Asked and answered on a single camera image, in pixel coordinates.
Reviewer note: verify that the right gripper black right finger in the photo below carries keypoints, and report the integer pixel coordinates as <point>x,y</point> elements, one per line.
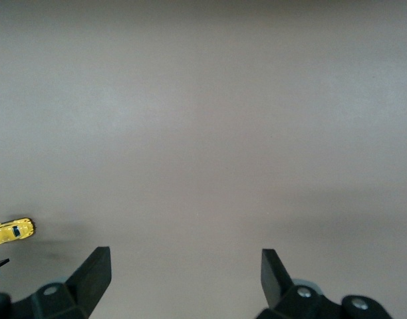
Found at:
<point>290,299</point>

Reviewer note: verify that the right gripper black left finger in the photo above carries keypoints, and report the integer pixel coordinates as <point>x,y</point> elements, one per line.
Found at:
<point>77,292</point>

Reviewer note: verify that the yellow toy beetle car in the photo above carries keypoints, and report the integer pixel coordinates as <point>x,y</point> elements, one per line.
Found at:
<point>7,232</point>

